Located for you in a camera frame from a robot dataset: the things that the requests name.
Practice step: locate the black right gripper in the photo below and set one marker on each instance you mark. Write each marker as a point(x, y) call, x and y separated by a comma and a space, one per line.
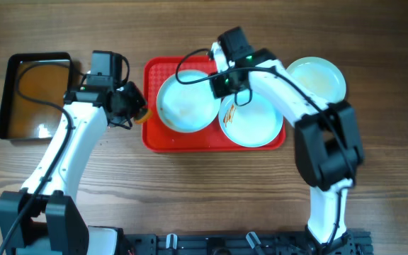
point(219, 90)

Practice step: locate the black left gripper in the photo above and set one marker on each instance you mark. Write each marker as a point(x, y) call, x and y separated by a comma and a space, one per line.
point(137, 101)

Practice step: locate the orange green sponge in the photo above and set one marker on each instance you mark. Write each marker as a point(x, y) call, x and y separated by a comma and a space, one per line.
point(142, 116)

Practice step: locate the white plate top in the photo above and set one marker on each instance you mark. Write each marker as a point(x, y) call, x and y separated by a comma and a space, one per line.
point(187, 108)

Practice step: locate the white plate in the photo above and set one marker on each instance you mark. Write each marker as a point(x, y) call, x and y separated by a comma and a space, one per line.
point(187, 108)
point(252, 124)
point(319, 76)

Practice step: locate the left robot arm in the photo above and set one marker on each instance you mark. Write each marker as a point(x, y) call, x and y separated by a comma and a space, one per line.
point(42, 217)

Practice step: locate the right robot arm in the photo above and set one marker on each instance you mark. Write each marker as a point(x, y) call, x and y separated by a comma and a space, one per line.
point(328, 147)

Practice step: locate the black water basin tray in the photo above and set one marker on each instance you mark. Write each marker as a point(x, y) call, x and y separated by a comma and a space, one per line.
point(42, 76)

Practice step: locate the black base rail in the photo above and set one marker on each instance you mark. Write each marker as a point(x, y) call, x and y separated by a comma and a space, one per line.
point(282, 243)

